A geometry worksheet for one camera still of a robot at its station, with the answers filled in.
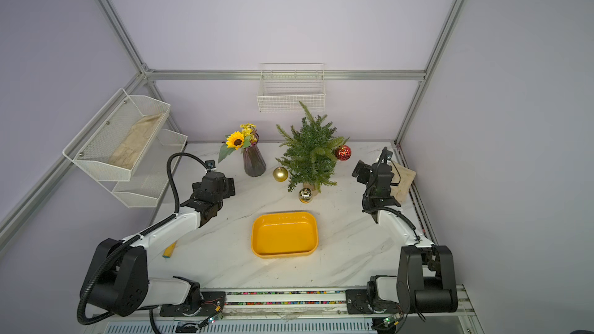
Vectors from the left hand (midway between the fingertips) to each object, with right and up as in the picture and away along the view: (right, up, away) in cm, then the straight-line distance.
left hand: (215, 184), depth 89 cm
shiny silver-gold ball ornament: (+36, -3, -7) cm, 36 cm away
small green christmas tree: (+37, +11, -10) cm, 40 cm away
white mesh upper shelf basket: (-29, +16, -13) cm, 36 cm away
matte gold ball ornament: (+26, +4, -6) cm, 27 cm away
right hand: (+61, +7, -1) cm, 62 cm away
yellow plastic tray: (+27, -20, -1) cm, 34 cm away
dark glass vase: (+13, +9, +11) cm, 19 cm away
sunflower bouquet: (+12, +18, -2) cm, 21 cm away
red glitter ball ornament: (+48, +12, -14) cm, 52 cm away
